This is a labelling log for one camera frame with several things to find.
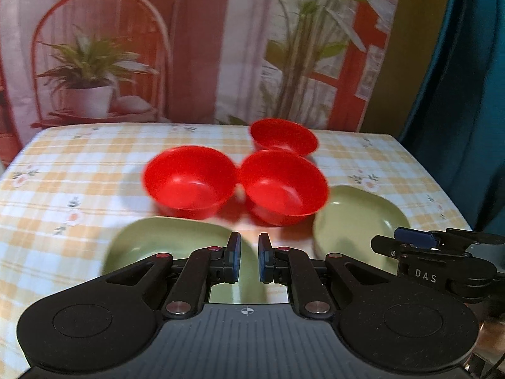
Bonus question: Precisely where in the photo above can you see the green plate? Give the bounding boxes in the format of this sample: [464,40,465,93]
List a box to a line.
[103,216,266,304]
[313,185,411,263]

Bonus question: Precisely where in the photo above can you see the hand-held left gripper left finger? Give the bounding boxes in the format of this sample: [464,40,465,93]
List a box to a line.
[104,231,242,320]

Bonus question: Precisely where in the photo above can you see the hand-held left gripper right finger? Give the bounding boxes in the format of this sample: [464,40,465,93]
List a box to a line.
[258,232,396,320]

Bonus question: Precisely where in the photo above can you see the checkered floral tablecloth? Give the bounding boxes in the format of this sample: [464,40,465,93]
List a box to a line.
[0,122,475,379]

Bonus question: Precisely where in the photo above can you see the teal curtain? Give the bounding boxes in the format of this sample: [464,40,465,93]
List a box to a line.
[398,0,505,234]

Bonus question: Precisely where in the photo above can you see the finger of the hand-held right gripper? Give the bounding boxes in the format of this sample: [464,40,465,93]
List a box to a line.
[436,227,505,247]
[370,226,439,262]

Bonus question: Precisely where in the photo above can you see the red plastic bowl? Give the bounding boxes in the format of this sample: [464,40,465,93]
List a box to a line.
[143,146,238,220]
[250,118,318,155]
[239,150,329,226]

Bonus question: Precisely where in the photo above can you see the printed plant backdrop cloth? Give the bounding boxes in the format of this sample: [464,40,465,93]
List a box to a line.
[0,0,408,168]

